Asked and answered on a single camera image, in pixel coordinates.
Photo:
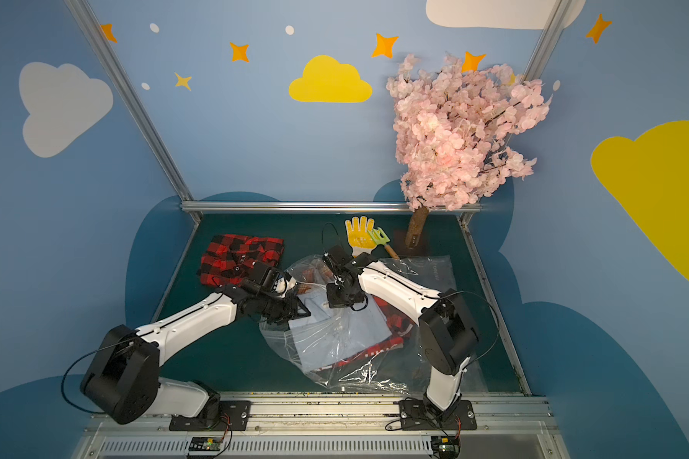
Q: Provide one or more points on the red tan plaid shirt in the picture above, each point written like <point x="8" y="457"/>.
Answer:
<point x="313" y="279"/>

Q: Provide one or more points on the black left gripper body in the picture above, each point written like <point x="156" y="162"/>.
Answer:
<point x="287" y="306"/>

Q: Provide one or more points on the aluminium front rail platform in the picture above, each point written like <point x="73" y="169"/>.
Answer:
<point x="318" y="425"/>

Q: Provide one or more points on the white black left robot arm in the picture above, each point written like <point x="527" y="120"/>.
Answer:
<point x="124" y="379"/>

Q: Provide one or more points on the clear plastic vacuum bag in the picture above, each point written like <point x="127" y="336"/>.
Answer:
<point x="404" y="370"/>

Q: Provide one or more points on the green circuit board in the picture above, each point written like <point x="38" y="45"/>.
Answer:
<point x="445" y="447"/>
<point x="205" y="446"/>

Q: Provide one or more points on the left aluminium corner post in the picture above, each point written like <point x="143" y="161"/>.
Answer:
<point x="101" y="46"/>

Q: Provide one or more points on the left green circuit board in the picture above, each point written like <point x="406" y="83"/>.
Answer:
<point x="205" y="446"/>

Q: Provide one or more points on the green toy garden rake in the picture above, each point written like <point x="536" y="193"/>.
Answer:
<point x="380" y="238"/>

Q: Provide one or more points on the aluminium back frame rail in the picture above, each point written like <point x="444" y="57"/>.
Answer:
<point x="293" y="207"/>

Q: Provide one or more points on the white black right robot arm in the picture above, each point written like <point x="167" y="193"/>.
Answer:
<point x="448" y="332"/>

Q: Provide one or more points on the yellow dotted work glove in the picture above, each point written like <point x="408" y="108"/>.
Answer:
<point x="357" y="232"/>

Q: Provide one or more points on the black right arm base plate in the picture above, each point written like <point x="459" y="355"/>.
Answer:
<point x="416" y="414"/>

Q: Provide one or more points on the right green circuit board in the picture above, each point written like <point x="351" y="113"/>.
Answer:
<point x="445" y="447"/>

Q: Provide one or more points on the light blue shirt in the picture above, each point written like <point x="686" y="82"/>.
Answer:
<point x="328" y="336"/>

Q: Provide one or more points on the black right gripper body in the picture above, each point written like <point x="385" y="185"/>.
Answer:
<point x="338" y="290"/>

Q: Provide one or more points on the right aluminium corner post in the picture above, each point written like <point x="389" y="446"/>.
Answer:
<point x="546" y="27"/>

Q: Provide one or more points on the red black plaid shirt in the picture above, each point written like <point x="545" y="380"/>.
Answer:
<point x="400" y="327"/>
<point x="230" y="257"/>

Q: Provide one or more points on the pink cherry blossom tree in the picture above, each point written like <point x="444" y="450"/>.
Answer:
<point x="452" y="131"/>

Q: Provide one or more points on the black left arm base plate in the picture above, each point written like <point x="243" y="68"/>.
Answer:
<point x="215" y="415"/>

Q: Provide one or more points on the aluminium corner post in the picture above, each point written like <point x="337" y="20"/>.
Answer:
<point x="101" y="46"/>
<point x="546" y="27"/>

